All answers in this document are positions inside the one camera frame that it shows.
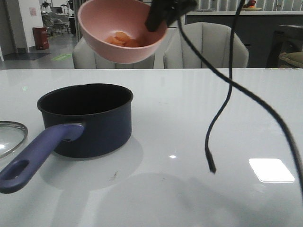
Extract left grey upholstered chair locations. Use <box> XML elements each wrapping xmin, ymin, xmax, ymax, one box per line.
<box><xmin>72</xmin><ymin>38</ymin><xmax>155</xmax><ymax>69</ymax></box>

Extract orange ham slices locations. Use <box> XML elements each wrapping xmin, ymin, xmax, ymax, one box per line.
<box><xmin>105</xmin><ymin>31</ymin><xmax>142</xmax><ymax>48</ymax></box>

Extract dark blue saucepan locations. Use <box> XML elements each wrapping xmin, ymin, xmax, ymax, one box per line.
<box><xmin>0</xmin><ymin>83</ymin><xmax>134</xmax><ymax>194</ymax></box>

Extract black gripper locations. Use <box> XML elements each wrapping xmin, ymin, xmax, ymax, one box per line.
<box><xmin>145</xmin><ymin>0</ymin><xmax>198</xmax><ymax>32</ymax></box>

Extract right grey upholstered chair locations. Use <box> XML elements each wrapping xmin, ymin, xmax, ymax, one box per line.
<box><xmin>163</xmin><ymin>22</ymin><xmax>249</xmax><ymax>69</ymax></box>

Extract fruit plate on counter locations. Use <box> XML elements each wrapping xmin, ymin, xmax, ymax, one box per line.
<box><xmin>242</xmin><ymin>0</ymin><xmax>262</xmax><ymax>11</ymax></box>

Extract glass lid blue knob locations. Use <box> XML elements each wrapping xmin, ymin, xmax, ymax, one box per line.
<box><xmin>0</xmin><ymin>121</ymin><xmax>28</xmax><ymax>158</ymax></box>

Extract olive sofa cushion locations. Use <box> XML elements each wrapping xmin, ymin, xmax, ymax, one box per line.
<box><xmin>279</xmin><ymin>52</ymin><xmax>303</xmax><ymax>68</ymax></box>

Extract pink plastic bowl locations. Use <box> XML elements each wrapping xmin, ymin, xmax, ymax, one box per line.
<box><xmin>78</xmin><ymin>0</ymin><xmax>167</xmax><ymax>64</ymax></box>

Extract grey upholstered chair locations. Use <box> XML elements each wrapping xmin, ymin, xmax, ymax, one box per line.
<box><xmin>72</xmin><ymin>38</ymin><xmax>155</xmax><ymax>69</ymax></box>
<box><xmin>163</xmin><ymin>22</ymin><xmax>249</xmax><ymax>69</ymax></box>

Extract red bin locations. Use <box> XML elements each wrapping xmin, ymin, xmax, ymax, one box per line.
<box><xmin>33</xmin><ymin>27</ymin><xmax>49</xmax><ymax>50</ymax></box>

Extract black cable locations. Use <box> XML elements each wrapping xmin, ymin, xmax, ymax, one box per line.
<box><xmin>176</xmin><ymin>14</ymin><xmax>303</xmax><ymax>204</ymax></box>
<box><xmin>205</xmin><ymin>0</ymin><xmax>246</xmax><ymax>175</ymax></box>

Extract dark grey counter cabinet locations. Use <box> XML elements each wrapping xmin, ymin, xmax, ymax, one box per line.
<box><xmin>185</xmin><ymin>10</ymin><xmax>303</xmax><ymax>68</ymax></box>

